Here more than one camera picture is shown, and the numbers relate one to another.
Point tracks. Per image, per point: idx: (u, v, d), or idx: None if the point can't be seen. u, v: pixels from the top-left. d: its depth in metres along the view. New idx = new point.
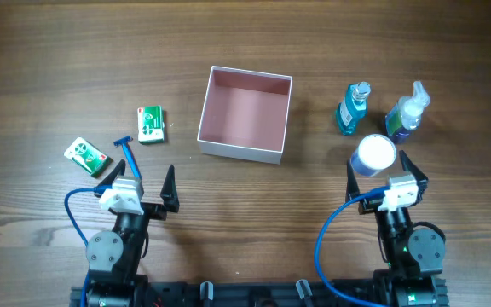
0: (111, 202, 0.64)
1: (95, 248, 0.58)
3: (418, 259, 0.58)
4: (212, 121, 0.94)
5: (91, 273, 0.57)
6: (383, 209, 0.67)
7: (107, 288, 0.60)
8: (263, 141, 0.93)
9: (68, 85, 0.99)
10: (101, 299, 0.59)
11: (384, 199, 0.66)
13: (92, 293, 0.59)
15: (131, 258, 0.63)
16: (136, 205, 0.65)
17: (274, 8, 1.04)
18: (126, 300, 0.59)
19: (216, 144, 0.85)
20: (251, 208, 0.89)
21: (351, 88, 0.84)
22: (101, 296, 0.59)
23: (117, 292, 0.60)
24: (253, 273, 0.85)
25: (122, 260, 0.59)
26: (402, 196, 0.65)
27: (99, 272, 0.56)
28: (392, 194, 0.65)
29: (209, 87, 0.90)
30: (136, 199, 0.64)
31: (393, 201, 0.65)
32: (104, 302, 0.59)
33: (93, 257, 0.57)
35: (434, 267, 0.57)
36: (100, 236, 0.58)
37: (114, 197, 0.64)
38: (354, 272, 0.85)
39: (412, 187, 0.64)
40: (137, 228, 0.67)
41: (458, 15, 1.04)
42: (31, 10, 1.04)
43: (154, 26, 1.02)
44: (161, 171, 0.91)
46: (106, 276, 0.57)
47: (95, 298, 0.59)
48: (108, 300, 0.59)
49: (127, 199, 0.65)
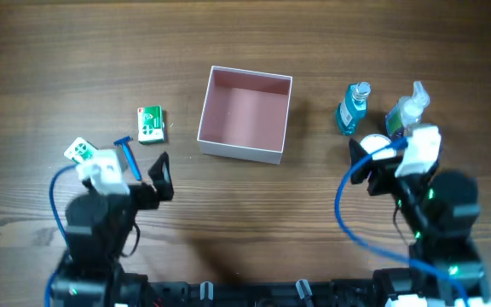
0: (89, 173, 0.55)
1: (75, 206, 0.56)
3: (444, 198, 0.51)
4: (212, 121, 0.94)
5: (69, 234, 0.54)
6: (401, 170, 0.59)
7: (79, 271, 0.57)
8: (263, 142, 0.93)
9: (68, 85, 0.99)
10: (72, 286, 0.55)
11: (407, 152, 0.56)
13: (62, 277, 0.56)
15: (116, 229, 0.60)
16: (118, 176, 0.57)
17: (274, 8, 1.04)
18: (102, 287, 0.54)
19: (216, 144, 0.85)
20: (251, 208, 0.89)
21: (352, 88, 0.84)
22: (70, 280, 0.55)
23: (90, 278, 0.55)
24: (253, 273, 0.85)
25: (104, 224, 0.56)
26: (427, 147, 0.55)
27: (77, 233, 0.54)
28: (418, 141, 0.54)
29: (209, 87, 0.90)
30: (118, 168, 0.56)
31: (419, 152, 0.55)
32: (75, 287, 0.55)
33: (72, 217, 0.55)
35: (465, 207, 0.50)
36: (81, 198, 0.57)
37: (92, 167, 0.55)
38: (355, 272, 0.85)
39: (436, 134, 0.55)
40: (127, 209, 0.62)
41: (458, 15, 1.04)
42: (31, 10, 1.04)
43: (154, 26, 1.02)
44: None
46: (84, 238, 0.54)
47: (66, 283, 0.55)
48: (78, 287, 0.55)
49: (107, 169, 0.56)
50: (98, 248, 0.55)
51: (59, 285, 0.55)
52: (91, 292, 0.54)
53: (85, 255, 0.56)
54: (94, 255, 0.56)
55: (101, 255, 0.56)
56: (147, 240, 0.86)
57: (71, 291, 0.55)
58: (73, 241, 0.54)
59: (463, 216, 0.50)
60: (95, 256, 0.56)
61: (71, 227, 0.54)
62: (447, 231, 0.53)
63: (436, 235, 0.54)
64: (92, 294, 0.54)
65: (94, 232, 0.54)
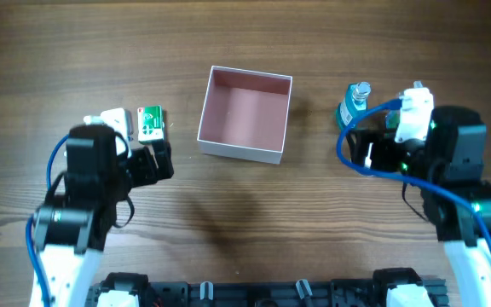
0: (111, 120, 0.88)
1: (89, 128, 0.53)
3: (451, 122, 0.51)
4: (212, 120, 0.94)
5: (70, 147, 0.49)
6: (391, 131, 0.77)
7: (64, 199, 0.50)
8: (263, 142, 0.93)
9: (68, 85, 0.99)
10: (55, 213, 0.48)
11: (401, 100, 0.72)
13: (43, 205, 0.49)
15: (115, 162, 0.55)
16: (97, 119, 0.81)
17: (274, 8, 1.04)
18: (88, 217, 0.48)
19: (216, 144, 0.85)
20: (251, 208, 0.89)
21: (351, 88, 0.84)
22: (54, 209, 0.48)
23: (75, 207, 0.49)
24: (253, 273, 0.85)
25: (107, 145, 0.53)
26: None
27: (80, 146, 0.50)
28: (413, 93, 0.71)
29: (209, 87, 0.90)
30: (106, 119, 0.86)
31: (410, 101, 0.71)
32: (60, 212, 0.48)
33: (74, 134, 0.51)
35: (470, 127, 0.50)
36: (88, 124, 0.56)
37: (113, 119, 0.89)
38: (355, 272, 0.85)
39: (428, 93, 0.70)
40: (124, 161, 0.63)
41: (459, 14, 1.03)
42: (31, 10, 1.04)
43: (154, 26, 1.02)
44: None
46: (86, 151, 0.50)
47: (48, 211, 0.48)
48: (63, 214, 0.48)
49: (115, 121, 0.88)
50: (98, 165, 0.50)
51: (41, 213, 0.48)
52: (77, 219, 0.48)
53: (80, 178, 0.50)
54: (90, 172, 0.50)
55: (97, 176, 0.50)
56: (147, 240, 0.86)
57: (54, 217, 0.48)
58: (76, 155, 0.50)
59: (471, 138, 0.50)
60: (89, 181, 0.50)
61: (71, 142, 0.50)
62: (460, 158, 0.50)
63: (447, 165, 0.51)
64: (77, 223, 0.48)
65: (95, 151, 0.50)
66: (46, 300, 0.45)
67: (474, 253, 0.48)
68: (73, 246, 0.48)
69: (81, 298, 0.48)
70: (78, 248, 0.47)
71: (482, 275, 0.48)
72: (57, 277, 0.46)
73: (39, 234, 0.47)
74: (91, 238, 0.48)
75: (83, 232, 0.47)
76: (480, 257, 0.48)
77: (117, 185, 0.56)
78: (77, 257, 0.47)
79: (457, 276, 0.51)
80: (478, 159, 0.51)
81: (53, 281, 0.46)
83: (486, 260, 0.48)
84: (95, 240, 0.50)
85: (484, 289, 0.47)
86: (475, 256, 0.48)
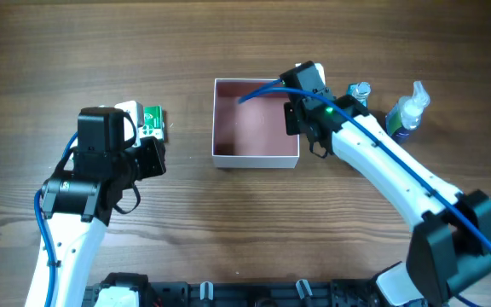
0: None
1: (103, 108, 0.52)
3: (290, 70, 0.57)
4: (221, 132, 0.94)
5: (82, 122, 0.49)
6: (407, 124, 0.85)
7: (71, 172, 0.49)
8: (274, 149, 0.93)
9: (68, 84, 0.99)
10: (65, 182, 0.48)
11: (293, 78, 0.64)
13: (53, 177, 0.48)
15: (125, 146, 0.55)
16: None
17: (274, 8, 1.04)
18: (96, 188, 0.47)
19: (228, 158, 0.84)
20: (249, 208, 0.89)
21: (351, 88, 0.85)
22: (62, 181, 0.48)
23: (84, 179, 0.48)
24: (253, 273, 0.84)
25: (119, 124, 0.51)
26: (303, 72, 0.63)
27: (89, 121, 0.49)
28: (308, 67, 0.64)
29: (215, 101, 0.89)
30: None
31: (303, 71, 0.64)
32: (67, 183, 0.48)
33: (90, 110, 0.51)
35: (303, 67, 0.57)
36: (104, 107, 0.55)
37: None
38: (355, 271, 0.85)
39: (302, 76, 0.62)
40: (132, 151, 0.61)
41: (457, 15, 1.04)
42: (31, 10, 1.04)
43: (153, 26, 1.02)
44: (165, 177, 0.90)
46: (95, 125, 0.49)
47: (56, 183, 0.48)
48: (72, 184, 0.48)
49: None
50: (106, 141, 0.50)
51: (50, 183, 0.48)
52: (84, 189, 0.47)
53: (89, 153, 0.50)
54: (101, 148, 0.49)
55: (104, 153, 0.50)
56: (147, 240, 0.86)
57: (62, 188, 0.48)
58: (88, 131, 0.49)
59: (308, 73, 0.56)
60: (97, 157, 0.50)
61: (83, 118, 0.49)
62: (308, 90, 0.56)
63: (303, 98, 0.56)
64: (85, 195, 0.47)
65: (107, 128, 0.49)
66: (53, 264, 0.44)
67: (343, 133, 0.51)
68: (80, 212, 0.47)
69: (85, 267, 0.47)
70: (84, 215, 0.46)
71: (357, 141, 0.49)
72: (64, 243, 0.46)
73: (47, 202, 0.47)
74: (98, 207, 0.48)
75: (91, 199, 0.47)
76: (348, 131, 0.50)
77: (129, 169, 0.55)
78: (84, 223, 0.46)
79: (348, 159, 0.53)
80: (321, 86, 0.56)
81: (59, 246, 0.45)
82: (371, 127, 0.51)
83: (353, 130, 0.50)
84: (101, 211, 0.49)
85: (363, 150, 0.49)
86: (343, 133, 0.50)
